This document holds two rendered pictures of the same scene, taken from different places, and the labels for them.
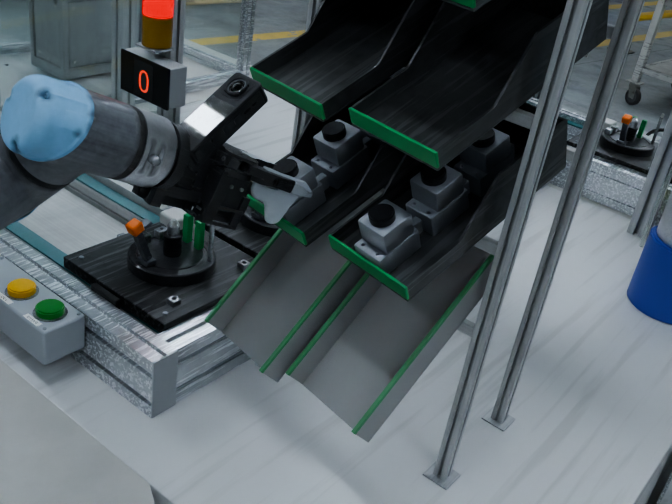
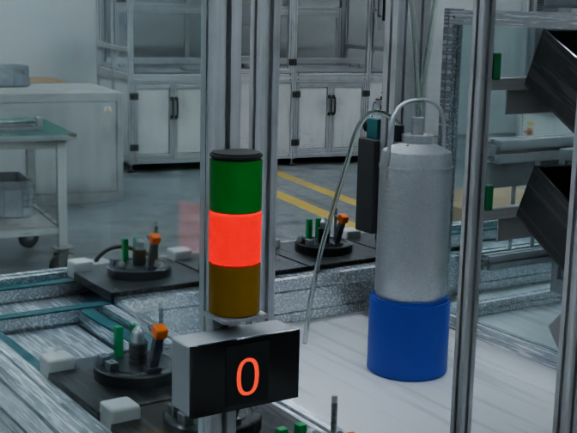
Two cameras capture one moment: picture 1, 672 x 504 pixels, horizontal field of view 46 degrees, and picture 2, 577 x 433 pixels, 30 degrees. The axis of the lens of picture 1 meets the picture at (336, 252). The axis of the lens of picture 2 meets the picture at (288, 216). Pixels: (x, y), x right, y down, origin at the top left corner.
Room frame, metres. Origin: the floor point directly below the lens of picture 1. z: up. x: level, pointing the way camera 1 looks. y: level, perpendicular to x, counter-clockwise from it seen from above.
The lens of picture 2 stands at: (0.85, 1.26, 1.55)
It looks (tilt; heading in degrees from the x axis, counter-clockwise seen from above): 11 degrees down; 293
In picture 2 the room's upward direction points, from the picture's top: 1 degrees clockwise
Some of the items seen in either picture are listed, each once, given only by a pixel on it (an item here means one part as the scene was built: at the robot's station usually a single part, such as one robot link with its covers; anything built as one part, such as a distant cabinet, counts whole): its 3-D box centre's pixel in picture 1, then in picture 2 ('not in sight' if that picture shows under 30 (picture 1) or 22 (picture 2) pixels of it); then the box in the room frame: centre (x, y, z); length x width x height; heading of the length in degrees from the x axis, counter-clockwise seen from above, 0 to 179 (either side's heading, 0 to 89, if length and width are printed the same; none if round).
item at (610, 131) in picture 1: (631, 131); not in sight; (2.04, -0.72, 1.01); 0.24 x 0.24 x 0.13; 56
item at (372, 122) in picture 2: not in sight; (375, 174); (1.61, -1.02, 1.18); 0.07 x 0.07 x 0.25; 56
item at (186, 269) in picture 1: (172, 258); not in sight; (1.09, 0.26, 0.98); 0.14 x 0.14 x 0.02
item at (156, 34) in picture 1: (157, 30); (234, 286); (1.29, 0.35, 1.28); 0.05 x 0.05 x 0.05
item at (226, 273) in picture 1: (171, 268); not in sight; (1.09, 0.26, 0.96); 0.24 x 0.24 x 0.02; 56
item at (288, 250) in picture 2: not in sight; (324, 233); (1.77, -1.12, 1.01); 0.24 x 0.24 x 0.13; 56
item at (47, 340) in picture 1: (23, 307); not in sight; (0.96, 0.45, 0.93); 0.21 x 0.07 x 0.06; 56
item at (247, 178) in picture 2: not in sight; (235, 184); (1.29, 0.35, 1.38); 0.05 x 0.05 x 0.05
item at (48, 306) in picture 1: (50, 311); not in sight; (0.92, 0.39, 0.96); 0.04 x 0.04 x 0.02
